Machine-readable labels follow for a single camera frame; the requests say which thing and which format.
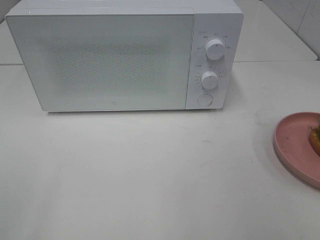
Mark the round white door button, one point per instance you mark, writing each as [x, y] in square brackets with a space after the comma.
[205, 100]

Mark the pink round plate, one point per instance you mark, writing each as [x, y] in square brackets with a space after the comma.
[292, 146]

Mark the toy burger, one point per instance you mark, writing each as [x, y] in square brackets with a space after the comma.
[314, 138]

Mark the white microwave door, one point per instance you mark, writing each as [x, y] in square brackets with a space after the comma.
[106, 62]

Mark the lower white dial knob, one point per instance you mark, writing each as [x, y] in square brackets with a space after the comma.
[209, 80]

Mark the white dial knob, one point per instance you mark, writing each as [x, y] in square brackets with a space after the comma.
[215, 49]
[209, 80]

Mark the upper white dial knob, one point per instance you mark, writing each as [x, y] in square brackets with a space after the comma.
[215, 49]

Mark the white microwave oven body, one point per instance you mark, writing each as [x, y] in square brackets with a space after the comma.
[211, 19]

